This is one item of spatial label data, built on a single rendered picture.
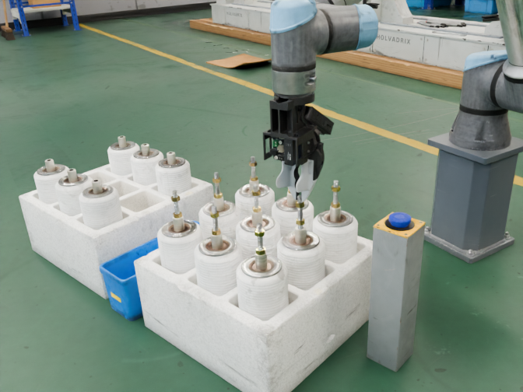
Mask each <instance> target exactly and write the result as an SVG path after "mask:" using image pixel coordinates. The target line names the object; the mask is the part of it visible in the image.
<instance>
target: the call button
mask: <svg viewBox="0 0 523 392"><path fill-rule="evenodd" d="M411 219H412V218H411V216H410V215H408V214H406V213H404V212H394V213H392V214H390V215H389V219H388V220H389V222H390V223H391V224H392V225H393V226H394V227H398V228H404V227H407V226H408V225H409V224H410V223H411Z"/></svg>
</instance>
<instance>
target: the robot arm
mask: <svg viewBox="0 0 523 392"><path fill-rule="evenodd" d="M361 1H363V0H275V1H274V2H273V3H272V5H271V13H270V27H269V30H270V32H271V50H272V91H273V92H274V99H272V100H270V101H269V106H270V129H269V130H267V131H264V132H262V134H263V151H264V160H266V159H268V158H270V157H271V156H272V155H273V158H274V159H277V160H281V162H282V171H281V173H280V175H279V176H278V177H277V179H276V186H277V187H278V188H281V187H288V188H289V190H290V193H291V194H292V196H293V198H294V200H297V196H298V195H299V194H300V192H301V201H305V200H306V199H307V197H308V196H309V195H310V193H311V192H312V190H313V188H314V185H315V184H316V181H317V179H318V177H319V175H320V172H321V169H322V167H323V165H324V161H325V154H324V150H323V145H324V143H323V142H321V139H320V135H325V134H326V135H330V134H331V133H332V128H333V125H334V122H332V121H331V120H329V119H328V118H327V117H326V116H325V115H323V114H322V113H320V112H319V111H318V110H316V109H315V108H314V107H310V106H306V105H305V104H309V103H312V102H314V91H315V81H316V80H317V76H316V75H315V73H316V55H319V54H331V53H336V52H342V51H357V50H358V49H361V48H365V47H369V46H370V45H371V44H372V43H373V42H374V41H375V40H376V38H377V33H378V19H377V14H376V12H375V11H374V10H373V9H372V8H371V7H370V6H369V5H357V4H359V3H360V2H361ZM496 4H497V10H498V14H499V18H500V25H501V29H502V33H503V36H504V43H505V47H506V50H502V51H482V52H476V53H473V54H470V55H469V56H468V57H467V58H466V59H465V67H464V69H463V79H462V91H461V99H460V106H459V112H458V114H457V117H456V118H455V121H454V123H453V125H452V126H451V130H450V132H449V141H450V142H451V143H452V144H454V145H456V146H458V147H462V148H464V149H471V150H479V151H493V150H500V149H505V148H507V147H508V146H509V145H510V144H511V130H510V124H509V120H508V116H507V113H508V110H512V111H515V112H518V113H521V114H523V0H496ZM267 138H269V151H268V152H266V147H265V140H266V139H267ZM272 138H273V148H272ZM300 165H301V175H300V176H299V173H298V168H299V166H300Z"/></svg>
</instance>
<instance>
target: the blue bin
mask: <svg viewBox="0 0 523 392"><path fill-rule="evenodd" d="M158 248H159V244H158V239H157V237H156V238H154V239H152V240H150V241H148V242H146V243H144V244H142V245H140V246H138V247H135V248H133V249H131V250H129V251H127V252H125V253H123V254H121V255H119V256H116V257H114V258H112V259H110V260H109V261H106V262H104V263H102V264H101V265H100V273H101V274H102V275H103V277H104V282H105V286H106V289H107V294H108V297H109V300H110V304H111V308H112V309H113V310H115V311H116V312H118V313H119V314H120V315H122V316H123V317H124V318H126V319H127V320H129V321H134V320H137V319H139V318H140V317H142V316H143V313H142V304H141V299H140V295H139V287H138V282H137V278H136V273H135V264H134V261H135V260H137V259H139V258H140V257H143V256H146V255H148V254H149V253H151V252H153V251H154V250H156V249H158Z"/></svg>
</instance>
